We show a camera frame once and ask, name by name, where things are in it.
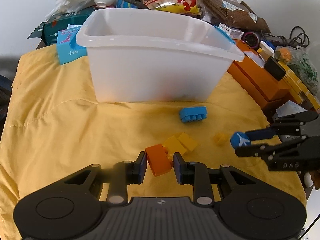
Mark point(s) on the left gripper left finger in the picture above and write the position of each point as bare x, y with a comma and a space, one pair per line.
123, 174

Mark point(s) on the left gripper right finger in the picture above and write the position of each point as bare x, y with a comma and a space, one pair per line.
195, 174

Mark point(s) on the yellow large brick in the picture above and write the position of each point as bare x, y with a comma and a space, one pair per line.
172, 146

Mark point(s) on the orange brick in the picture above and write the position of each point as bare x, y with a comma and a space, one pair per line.
158, 160

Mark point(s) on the blue round airplane disc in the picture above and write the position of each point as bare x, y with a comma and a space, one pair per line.
239, 139

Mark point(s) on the light blue long brick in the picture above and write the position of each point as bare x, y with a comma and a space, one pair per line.
191, 114

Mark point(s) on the orange cardboard box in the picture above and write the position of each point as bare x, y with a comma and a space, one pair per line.
265, 90

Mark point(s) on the yellow cloth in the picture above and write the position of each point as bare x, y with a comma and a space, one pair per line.
55, 127

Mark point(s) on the black small box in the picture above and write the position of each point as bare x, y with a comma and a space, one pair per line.
272, 66

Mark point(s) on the green mesh bag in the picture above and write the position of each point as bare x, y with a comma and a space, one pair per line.
299, 62

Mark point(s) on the translucent plastic storage bin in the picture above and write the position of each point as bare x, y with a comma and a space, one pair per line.
146, 55

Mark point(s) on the small white carton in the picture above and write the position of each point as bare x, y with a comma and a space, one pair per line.
233, 33

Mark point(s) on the light blue small box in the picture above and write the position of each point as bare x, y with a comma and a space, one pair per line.
67, 48

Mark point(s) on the brown padded paper bag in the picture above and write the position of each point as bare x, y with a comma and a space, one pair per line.
235, 15

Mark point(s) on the dark green box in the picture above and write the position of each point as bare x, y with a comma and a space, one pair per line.
47, 31

